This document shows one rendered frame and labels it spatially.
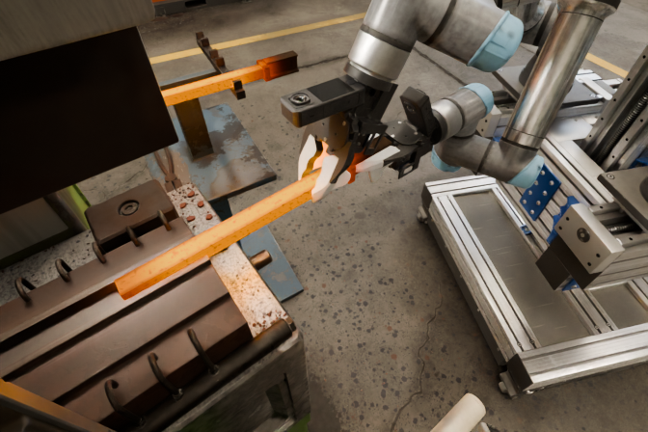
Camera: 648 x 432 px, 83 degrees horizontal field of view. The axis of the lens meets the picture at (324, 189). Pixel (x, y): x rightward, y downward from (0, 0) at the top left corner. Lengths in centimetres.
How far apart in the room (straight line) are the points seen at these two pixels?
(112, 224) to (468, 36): 57
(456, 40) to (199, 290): 46
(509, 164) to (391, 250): 100
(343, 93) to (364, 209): 140
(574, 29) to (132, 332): 84
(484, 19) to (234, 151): 77
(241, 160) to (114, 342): 66
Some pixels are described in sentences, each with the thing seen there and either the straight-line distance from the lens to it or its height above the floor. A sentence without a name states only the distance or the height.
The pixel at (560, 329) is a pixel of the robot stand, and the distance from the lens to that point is 153.
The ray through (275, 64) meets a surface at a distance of 92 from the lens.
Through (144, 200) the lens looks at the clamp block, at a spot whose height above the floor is 98.
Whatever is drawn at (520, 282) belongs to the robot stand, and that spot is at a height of 21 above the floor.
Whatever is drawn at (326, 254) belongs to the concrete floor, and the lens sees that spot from 170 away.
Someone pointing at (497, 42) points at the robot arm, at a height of 122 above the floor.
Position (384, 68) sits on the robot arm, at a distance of 50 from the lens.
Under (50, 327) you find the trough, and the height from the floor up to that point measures 99.
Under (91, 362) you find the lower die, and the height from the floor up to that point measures 99.
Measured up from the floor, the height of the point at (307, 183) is 101.
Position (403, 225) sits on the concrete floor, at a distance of 183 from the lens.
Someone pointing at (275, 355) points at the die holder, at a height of 91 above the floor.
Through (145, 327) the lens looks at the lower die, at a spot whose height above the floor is 99.
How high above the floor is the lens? 143
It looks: 47 degrees down
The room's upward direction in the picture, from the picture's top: straight up
